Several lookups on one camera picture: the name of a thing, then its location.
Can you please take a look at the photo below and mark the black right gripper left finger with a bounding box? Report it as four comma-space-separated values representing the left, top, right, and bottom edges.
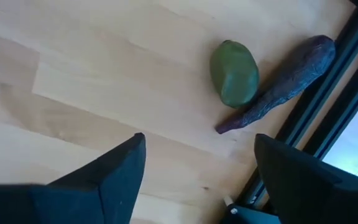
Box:
0, 133, 147, 224

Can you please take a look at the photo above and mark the purple sweet potato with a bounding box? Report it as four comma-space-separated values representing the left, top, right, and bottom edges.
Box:
215, 34, 336, 135

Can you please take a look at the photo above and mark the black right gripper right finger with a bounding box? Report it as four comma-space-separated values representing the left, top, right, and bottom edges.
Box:
254, 133, 358, 224

